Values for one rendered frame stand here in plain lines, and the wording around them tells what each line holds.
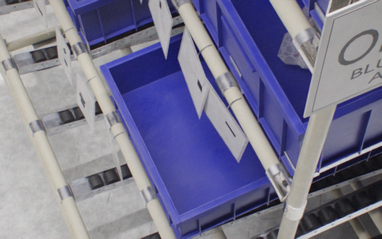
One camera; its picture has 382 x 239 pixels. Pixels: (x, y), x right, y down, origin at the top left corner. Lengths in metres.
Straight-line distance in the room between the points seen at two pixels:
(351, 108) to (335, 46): 0.31
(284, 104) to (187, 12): 0.38
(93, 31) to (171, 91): 0.21
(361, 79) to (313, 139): 0.15
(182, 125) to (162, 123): 0.04
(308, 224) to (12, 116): 1.23
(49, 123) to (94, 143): 0.46
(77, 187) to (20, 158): 0.56
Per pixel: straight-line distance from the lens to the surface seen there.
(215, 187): 1.72
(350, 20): 0.89
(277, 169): 1.39
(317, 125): 1.11
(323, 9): 1.01
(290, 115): 1.21
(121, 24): 1.88
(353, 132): 1.33
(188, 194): 1.71
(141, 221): 2.48
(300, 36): 1.05
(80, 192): 2.06
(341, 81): 1.00
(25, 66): 2.21
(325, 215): 1.71
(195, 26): 1.52
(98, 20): 1.83
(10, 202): 2.55
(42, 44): 2.65
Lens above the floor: 2.31
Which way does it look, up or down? 62 degrees down
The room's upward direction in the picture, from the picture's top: 2 degrees clockwise
